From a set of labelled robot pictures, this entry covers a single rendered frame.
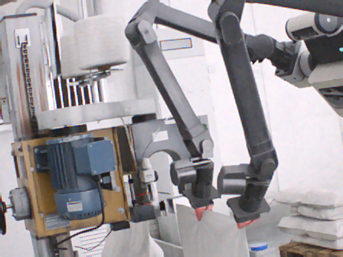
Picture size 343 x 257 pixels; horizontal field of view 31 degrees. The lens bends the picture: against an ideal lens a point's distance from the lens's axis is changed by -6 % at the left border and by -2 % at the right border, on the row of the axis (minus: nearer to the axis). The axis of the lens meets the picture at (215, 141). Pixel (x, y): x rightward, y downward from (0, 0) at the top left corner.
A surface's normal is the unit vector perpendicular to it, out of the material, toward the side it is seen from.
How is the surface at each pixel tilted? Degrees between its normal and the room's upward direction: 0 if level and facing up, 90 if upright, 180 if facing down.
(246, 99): 118
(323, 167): 90
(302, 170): 90
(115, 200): 90
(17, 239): 90
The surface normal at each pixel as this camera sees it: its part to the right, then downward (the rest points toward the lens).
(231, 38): 0.23, 0.47
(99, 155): 0.79, -0.08
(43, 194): 0.46, -0.02
